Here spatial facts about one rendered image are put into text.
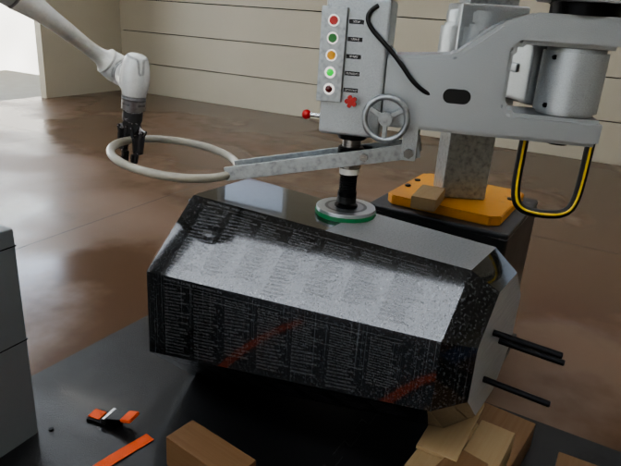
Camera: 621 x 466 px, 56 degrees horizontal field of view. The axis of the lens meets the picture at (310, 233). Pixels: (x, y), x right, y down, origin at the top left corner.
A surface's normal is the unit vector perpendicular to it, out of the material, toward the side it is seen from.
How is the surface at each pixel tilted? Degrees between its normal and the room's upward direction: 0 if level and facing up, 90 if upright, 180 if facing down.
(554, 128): 90
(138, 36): 90
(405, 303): 45
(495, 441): 0
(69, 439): 0
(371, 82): 90
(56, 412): 0
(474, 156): 90
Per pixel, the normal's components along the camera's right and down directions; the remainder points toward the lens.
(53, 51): 0.89, 0.21
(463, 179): -0.02, 0.36
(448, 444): 0.07, -0.93
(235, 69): -0.46, 0.29
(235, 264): -0.33, -0.47
